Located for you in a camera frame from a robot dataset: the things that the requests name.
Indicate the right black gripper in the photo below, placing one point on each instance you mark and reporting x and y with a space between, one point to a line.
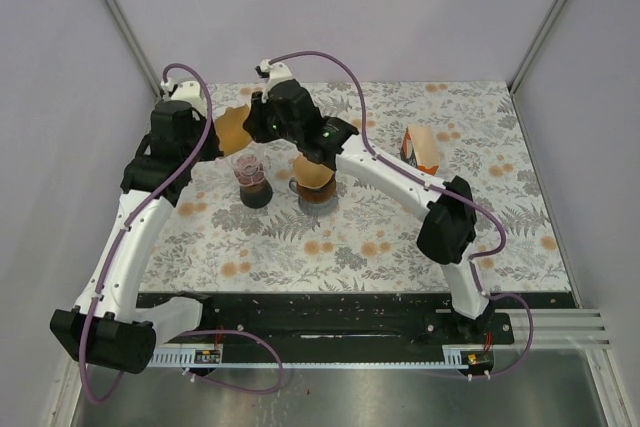
254 122

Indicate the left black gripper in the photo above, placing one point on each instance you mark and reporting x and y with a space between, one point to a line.
213 151

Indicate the brown paper coffee filter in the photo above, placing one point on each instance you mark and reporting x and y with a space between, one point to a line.
310 175

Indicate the red topped dark flask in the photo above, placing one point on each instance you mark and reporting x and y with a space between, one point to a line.
258 196

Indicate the brown wooden ring holder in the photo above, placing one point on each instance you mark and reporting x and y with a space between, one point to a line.
317 195

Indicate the clear glass carafe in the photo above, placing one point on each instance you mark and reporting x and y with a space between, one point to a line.
315 210

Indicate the orange coffee filter box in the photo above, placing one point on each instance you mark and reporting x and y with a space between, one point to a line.
419 148

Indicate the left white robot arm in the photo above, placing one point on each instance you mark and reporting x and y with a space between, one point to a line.
104 327

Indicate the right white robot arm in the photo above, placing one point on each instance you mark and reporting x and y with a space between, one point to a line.
443 207

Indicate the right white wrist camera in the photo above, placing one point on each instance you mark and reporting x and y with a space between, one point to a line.
274 74

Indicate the aluminium frame rail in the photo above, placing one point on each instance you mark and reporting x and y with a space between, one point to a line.
119 18

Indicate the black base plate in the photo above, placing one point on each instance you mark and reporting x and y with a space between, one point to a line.
272 319

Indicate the white slotted cable duct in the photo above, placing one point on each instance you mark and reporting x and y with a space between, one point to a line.
317 354

